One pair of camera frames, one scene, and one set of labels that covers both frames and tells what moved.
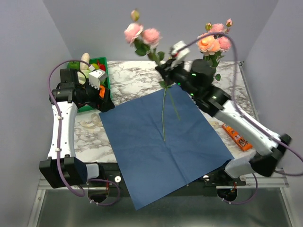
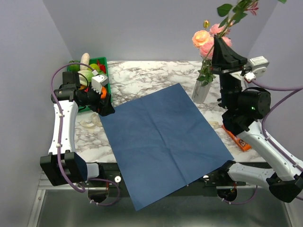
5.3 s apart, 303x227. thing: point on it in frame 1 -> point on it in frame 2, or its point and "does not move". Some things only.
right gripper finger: x=167 y=74 -> x=222 y=56
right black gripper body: x=180 y=79 -> x=229 y=85
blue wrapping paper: x=163 y=142 does not move
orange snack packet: x=242 y=143 does not move
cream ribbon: x=95 y=120 does not move
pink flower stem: x=146 y=39 -> x=235 y=13
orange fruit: x=102 y=91 does not move
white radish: x=85 y=57 does not move
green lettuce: x=81 y=77 does not move
